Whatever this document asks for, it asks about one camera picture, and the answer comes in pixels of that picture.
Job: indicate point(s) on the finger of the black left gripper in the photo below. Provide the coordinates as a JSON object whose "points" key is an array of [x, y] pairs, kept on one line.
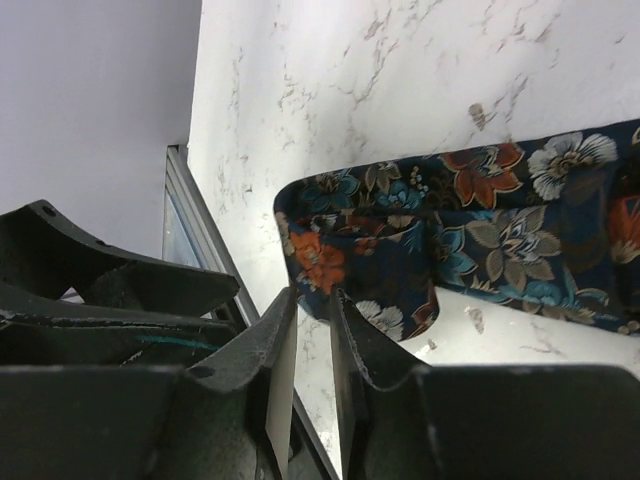
{"points": [[68, 298]]}

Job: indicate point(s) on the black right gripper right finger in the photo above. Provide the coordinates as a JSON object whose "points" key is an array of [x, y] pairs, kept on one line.
{"points": [[401, 418]]}

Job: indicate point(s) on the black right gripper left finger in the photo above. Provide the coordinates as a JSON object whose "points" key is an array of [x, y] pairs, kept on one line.
{"points": [[226, 417]]}

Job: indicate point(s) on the navy floral necktie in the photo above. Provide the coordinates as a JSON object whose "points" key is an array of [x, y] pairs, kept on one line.
{"points": [[547, 226]]}

